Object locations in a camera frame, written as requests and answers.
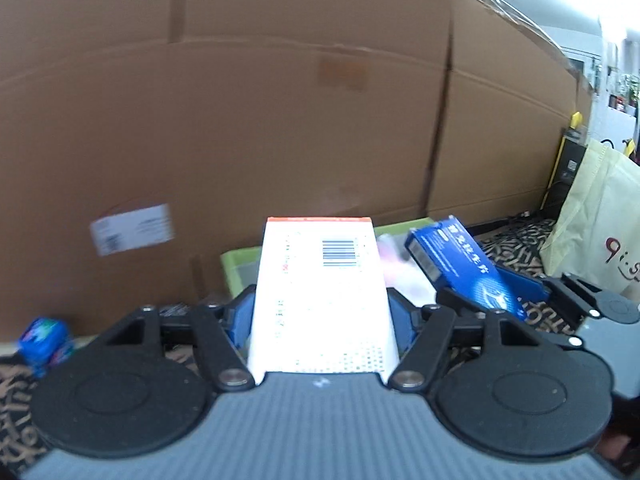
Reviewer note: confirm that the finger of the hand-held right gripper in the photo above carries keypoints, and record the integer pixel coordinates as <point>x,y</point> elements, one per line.
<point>450,297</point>
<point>525,287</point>

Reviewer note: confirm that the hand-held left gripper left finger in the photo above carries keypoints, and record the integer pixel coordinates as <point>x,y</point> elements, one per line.
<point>240,317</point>

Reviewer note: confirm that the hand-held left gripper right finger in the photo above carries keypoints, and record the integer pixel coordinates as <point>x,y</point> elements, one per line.
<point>402,322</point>

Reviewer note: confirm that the blue medicine box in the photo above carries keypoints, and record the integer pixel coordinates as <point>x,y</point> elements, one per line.
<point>460,260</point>

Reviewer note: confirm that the green cardboard box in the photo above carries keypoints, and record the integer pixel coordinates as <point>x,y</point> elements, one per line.
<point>240,265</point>

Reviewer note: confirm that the white medicine box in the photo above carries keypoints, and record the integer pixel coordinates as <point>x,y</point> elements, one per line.
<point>322,300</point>

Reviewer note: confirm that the black patterned cloth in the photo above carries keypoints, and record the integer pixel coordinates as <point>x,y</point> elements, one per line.
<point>515,245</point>

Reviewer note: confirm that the cream fabric bag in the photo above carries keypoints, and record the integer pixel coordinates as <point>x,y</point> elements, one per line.
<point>595,220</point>

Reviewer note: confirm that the black and yellow box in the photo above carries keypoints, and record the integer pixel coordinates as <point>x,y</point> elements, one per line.
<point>565,165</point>

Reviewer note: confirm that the white shipping label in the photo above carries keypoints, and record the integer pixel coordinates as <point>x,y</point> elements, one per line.
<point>132,230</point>

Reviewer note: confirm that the small colourful blue packet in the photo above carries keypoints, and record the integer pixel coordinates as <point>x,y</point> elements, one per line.
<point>45,342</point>

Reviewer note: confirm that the large brown cardboard box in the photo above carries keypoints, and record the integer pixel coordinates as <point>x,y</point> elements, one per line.
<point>225,100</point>

